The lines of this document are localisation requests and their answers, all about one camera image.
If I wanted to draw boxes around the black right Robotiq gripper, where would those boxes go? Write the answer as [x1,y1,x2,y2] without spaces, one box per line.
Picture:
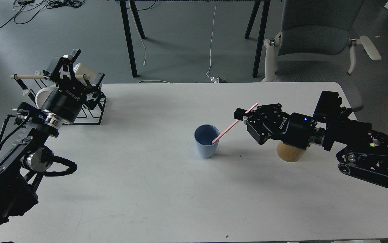
[234,103,316,150]

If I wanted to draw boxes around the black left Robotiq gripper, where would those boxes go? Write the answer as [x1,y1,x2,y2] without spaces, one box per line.
[41,49,105,125]

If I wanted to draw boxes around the pink chopstick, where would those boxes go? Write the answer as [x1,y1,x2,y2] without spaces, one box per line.
[212,103,258,144]

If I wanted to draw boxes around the blue plastic cup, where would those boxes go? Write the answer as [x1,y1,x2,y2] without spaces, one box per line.
[194,124,220,158]

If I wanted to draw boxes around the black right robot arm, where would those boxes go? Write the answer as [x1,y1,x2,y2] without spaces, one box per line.
[234,91,388,188]

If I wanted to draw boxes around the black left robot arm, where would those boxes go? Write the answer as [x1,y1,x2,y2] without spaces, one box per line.
[0,49,106,225]

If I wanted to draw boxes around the white mug rear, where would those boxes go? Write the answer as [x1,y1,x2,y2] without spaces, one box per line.
[73,63,105,91]

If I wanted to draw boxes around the white mug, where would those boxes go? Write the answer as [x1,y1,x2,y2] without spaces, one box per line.
[35,85,56,109]
[73,63,105,91]

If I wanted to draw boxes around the white mug front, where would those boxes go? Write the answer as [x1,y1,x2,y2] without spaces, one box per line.
[35,85,56,109]

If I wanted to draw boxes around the bamboo cylinder holder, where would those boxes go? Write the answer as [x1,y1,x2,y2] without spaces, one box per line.
[276,141,306,163]

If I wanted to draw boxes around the grey office chair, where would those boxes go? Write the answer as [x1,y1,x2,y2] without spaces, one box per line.
[263,0,382,112]

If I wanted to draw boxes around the black trestle table legs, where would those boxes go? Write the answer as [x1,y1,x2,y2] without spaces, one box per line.
[114,0,271,78]

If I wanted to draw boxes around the white hanging cable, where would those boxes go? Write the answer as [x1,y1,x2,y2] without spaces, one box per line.
[206,0,221,83]

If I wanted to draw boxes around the black wire mug rack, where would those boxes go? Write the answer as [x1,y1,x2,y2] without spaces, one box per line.
[10,72,106,128]

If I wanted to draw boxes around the white charger cable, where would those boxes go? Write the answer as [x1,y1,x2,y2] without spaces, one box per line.
[128,0,147,66]

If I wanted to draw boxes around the black floor cables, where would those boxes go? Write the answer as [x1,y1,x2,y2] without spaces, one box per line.
[0,0,84,48]

